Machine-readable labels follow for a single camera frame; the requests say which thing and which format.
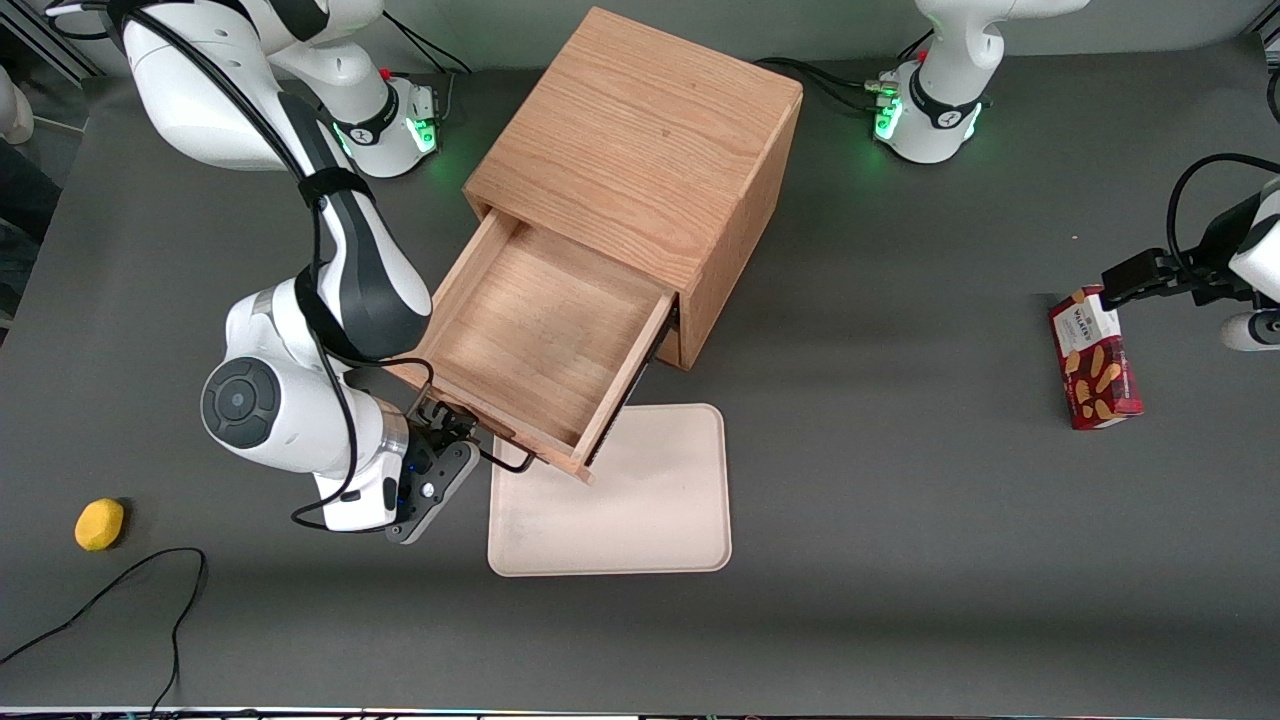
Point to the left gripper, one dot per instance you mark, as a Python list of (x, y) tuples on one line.
[(1207, 251)]

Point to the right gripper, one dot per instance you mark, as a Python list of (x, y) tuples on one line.
[(437, 417)]

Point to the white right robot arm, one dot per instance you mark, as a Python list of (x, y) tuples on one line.
[(260, 400)]

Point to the wooden drawer cabinet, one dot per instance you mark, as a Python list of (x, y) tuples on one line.
[(640, 140)]

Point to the red shortbread cookie box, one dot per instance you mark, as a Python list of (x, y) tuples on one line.
[(1095, 370)]

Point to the beige plastic tray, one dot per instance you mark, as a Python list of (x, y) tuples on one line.
[(650, 500)]

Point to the yellow lemon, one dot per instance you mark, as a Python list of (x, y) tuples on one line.
[(99, 525)]

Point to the white rounded object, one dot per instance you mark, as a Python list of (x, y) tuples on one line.
[(12, 105)]

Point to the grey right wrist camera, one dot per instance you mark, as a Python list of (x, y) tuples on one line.
[(435, 490)]

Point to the aluminium frame rail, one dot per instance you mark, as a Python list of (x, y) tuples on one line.
[(55, 40)]

